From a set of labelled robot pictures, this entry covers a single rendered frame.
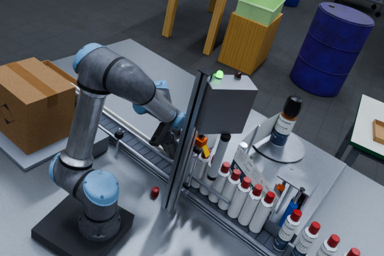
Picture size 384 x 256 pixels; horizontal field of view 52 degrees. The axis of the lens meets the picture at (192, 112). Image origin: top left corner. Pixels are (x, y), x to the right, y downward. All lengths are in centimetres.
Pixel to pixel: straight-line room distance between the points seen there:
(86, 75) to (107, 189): 38
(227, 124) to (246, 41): 329
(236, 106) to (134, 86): 36
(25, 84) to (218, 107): 86
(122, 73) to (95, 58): 10
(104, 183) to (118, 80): 37
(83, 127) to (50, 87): 49
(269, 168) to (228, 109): 73
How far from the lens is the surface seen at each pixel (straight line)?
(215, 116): 131
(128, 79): 116
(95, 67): 120
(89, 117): 129
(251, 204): 157
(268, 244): 165
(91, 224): 144
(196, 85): 129
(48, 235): 151
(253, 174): 167
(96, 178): 136
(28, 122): 171
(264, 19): 450
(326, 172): 213
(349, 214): 205
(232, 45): 467
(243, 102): 132
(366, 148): 266
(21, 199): 168
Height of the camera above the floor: 209
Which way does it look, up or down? 34 degrees down
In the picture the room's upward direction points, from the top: 15 degrees clockwise
